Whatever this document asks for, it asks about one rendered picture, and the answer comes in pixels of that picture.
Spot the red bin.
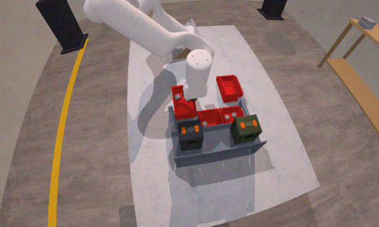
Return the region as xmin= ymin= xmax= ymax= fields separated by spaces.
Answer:
xmin=216 ymin=75 xmax=243 ymax=103
xmin=219 ymin=106 xmax=244 ymax=124
xmin=197 ymin=108 xmax=224 ymax=127
xmin=171 ymin=85 xmax=197 ymax=120

